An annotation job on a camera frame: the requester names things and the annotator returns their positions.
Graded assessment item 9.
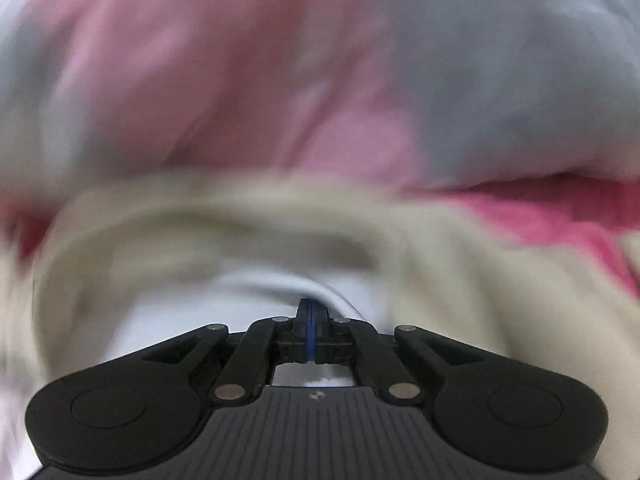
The cream hoodie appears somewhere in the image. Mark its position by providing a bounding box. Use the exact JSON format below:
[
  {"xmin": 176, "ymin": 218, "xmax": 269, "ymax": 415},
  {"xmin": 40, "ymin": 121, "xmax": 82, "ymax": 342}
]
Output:
[{"xmin": 0, "ymin": 170, "xmax": 640, "ymax": 480}]

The pink grey floral duvet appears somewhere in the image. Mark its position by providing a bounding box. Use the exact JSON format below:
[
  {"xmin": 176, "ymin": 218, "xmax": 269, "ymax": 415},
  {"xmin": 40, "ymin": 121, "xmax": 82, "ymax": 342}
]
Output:
[{"xmin": 0, "ymin": 0, "xmax": 640, "ymax": 201}]

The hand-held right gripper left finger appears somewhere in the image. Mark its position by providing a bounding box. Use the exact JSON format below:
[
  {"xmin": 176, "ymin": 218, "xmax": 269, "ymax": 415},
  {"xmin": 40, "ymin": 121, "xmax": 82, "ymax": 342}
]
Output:
[{"xmin": 141, "ymin": 299, "xmax": 312, "ymax": 406}]

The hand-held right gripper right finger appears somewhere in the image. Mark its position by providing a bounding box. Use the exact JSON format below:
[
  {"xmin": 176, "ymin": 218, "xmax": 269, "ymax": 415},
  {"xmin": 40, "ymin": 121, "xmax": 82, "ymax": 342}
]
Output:
[{"xmin": 312, "ymin": 300, "xmax": 485, "ymax": 406}]

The pink floral bed sheet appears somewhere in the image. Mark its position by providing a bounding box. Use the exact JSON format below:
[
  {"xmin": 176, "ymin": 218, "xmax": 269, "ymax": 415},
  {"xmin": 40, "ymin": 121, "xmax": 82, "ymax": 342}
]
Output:
[{"xmin": 0, "ymin": 172, "xmax": 640, "ymax": 311}]

